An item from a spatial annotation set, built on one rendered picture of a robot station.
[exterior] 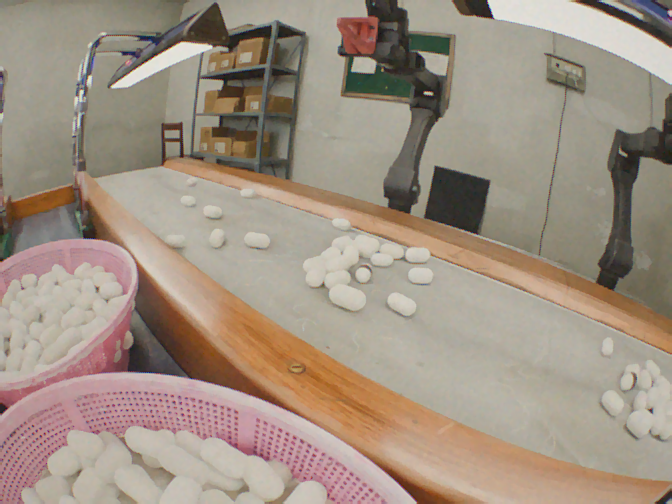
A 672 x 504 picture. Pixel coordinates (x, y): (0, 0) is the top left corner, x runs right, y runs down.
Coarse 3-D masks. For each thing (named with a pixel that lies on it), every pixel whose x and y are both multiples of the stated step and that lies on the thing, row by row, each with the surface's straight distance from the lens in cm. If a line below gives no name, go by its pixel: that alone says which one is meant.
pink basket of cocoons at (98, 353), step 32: (32, 256) 47; (96, 256) 42; (128, 256) 35; (0, 288) 46; (128, 288) 35; (128, 320) 30; (96, 352) 26; (128, 352) 34; (0, 384) 26; (32, 384) 24; (32, 416) 31
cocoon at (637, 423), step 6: (636, 414) 34; (642, 414) 34; (630, 420) 34; (636, 420) 33; (642, 420) 34; (648, 420) 34; (630, 426) 34; (636, 426) 34; (642, 426) 34; (648, 426) 34; (636, 432) 34; (642, 432) 34
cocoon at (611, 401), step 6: (612, 390) 33; (606, 396) 33; (612, 396) 33; (618, 396) 33; (606, 402) 33; (612, 402) 33; (618, 402) 33; (606, 408) 33; (612, 408) 33; (618, 408) 33; (612, 414) 33
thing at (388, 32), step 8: (384, 24) 52; (392, 24) 51; (384, 32) 52; (392, 32) 51; (384, 40) 51; (392, 40) 51; (344, 48) 53; (344, 56) 54; (352, 56) 53; (360, 56) 52; (392, 56) 49
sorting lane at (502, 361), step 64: (128, 192) 81; (192, 192) 74; (192, 256) 40; (256, 256) 40; (320, 320) 29; (384, 320) 30; (448, 320) 33; (512, 320) 38; (576, 320) 47; (384, 384) 24; (448, 384) 26; (512, 384) 29; (576, 384) 34; (576, 448) 28; (640, 448) 34
